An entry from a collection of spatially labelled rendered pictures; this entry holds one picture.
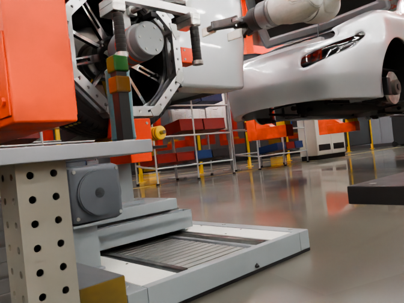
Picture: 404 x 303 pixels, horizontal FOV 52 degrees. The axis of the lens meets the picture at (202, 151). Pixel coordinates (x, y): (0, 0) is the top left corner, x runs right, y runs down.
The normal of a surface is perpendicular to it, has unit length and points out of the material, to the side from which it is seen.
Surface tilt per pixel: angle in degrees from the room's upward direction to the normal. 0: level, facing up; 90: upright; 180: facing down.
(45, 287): 90
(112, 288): 90
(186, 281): 90
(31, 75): 90
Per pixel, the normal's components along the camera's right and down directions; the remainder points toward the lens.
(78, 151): 0.68, -0.07
